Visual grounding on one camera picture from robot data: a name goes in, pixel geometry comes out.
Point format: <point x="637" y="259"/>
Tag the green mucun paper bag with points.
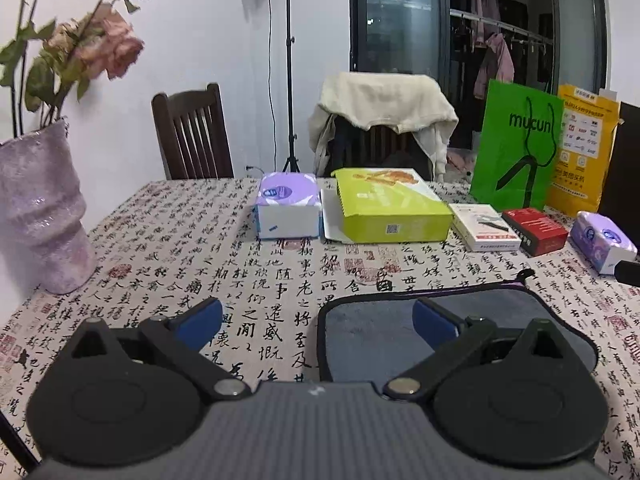
<point x="519" y="145"/>

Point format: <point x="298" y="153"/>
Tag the dark wooden chair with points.
<point x="192" y="134"/>

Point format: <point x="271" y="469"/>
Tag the yellow paper bag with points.
<point x="588" y="130"/>

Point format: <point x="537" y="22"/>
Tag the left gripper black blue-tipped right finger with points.
<point x="507" y="396"/>

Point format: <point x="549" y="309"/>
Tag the black rectangular box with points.
<point x="620" y="199"/>

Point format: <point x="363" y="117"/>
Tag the purple tissue pack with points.
<point x="603" y="243"/>
<point x="288" y="205"/>

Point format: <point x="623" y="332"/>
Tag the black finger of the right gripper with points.
<point x="627" y="272"/>

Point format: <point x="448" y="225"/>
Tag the left purple tissue pack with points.
<point x="288" y="205"/>

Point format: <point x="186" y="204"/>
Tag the pink speckled ceramic vase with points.
<point x="42" y="201"/>

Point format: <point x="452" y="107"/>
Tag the lime green cardboard box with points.
<point x="383" y="206"/>

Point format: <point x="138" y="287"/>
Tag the studio lamp on stand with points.
<point x="291" y="162"/>

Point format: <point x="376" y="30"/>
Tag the purple and grey towel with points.
<point x="374" y="338"/>

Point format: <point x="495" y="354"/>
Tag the dark framed sliding window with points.
<point x="463" y="44"/>

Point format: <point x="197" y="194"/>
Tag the red small box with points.
<point x="538" y="232"/>

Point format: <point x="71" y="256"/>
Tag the chair with cream garment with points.
<point x="379" y="147"/>

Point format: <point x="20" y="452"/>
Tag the cream garment on chair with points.
<point x="404" y="103"/>

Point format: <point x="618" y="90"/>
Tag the right purple tissue pack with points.
<point x="603" y="243"/>

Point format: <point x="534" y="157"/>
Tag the calligraphy print tablecloth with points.
<point x="176" y="243"/>

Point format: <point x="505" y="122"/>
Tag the dried pink rose bouquet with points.
<point x="40" y="66"/>

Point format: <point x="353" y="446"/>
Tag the white small box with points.
<point x="482" y="229"/>

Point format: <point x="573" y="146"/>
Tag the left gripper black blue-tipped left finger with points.
<point x="114" y="397"/>

